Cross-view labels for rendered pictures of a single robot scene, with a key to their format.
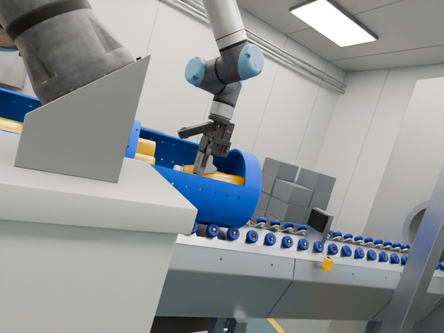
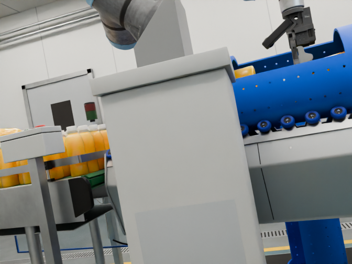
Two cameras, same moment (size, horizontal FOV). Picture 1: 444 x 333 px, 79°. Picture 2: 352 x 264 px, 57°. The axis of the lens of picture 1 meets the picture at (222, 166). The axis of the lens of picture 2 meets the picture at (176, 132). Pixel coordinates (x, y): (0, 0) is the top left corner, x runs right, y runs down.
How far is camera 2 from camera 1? 48 cm
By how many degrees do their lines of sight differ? 43
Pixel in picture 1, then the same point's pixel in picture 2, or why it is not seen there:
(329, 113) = not seen: outside the picture
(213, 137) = (293, 29)
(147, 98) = not seen: hidden behind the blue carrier
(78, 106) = (151, 32)
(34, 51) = (131, 24)
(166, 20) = not seen: outside the picture
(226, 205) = (334, 78)
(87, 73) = (150, 15)
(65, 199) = (153, 67)
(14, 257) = (147, 105)
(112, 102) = (164, 21)
